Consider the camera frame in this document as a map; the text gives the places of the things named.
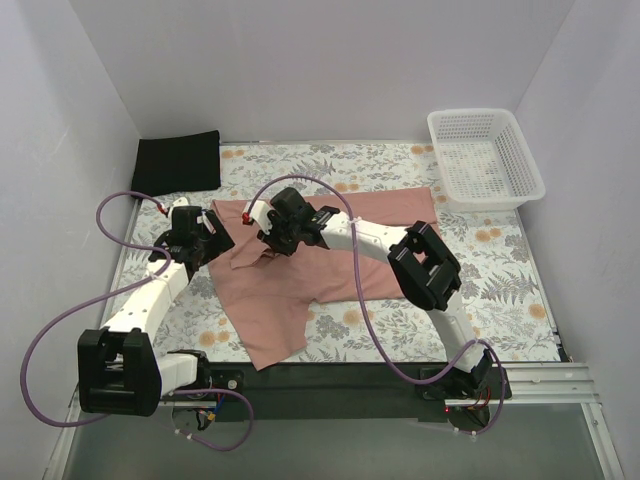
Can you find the white plastic basket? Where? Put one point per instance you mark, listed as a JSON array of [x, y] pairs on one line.
[[484, 160]]

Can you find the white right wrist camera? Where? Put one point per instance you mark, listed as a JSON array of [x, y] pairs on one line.
[[257, 212]]

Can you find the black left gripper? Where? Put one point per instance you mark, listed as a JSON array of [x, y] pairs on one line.
[[210, 236]]

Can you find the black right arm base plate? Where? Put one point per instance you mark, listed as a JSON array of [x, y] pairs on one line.
[[450, 387]]

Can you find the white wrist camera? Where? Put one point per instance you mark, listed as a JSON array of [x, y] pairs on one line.
[[167, 209], [257, 212]]

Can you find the folded black t shirt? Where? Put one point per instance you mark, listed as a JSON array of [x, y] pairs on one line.
[[180, 164]]

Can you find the pink t shirt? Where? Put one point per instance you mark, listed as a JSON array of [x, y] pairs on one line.
[[266, 296]]

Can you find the aluminium frame rail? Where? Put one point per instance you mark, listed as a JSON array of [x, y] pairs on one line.
[[357, 421]]

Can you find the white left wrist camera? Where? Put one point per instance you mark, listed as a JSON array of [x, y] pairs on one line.
[[167, 209]]

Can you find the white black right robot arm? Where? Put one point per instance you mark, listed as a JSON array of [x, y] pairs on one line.
[[425, 269]]

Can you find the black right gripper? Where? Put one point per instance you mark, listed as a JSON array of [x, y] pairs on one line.
[[275, 235]]

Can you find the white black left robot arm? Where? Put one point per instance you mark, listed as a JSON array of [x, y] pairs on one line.
[[119, 373]]

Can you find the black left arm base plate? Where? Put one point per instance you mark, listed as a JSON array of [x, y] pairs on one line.
[[223, 379]]

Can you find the floral patterned table mat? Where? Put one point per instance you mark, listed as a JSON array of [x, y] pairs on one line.
[[501, 289]]

